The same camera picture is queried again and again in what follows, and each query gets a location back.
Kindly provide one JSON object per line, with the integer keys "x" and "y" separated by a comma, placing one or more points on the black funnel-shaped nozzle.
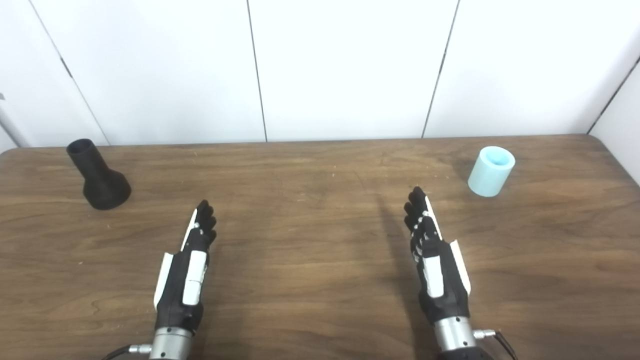
{"x": 100, "y": 180}

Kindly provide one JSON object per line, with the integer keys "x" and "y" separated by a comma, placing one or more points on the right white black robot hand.
{"x": 440, "y": 272}

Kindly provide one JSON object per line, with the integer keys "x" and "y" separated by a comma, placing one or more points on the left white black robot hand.
{"x": 192, "y": 272}

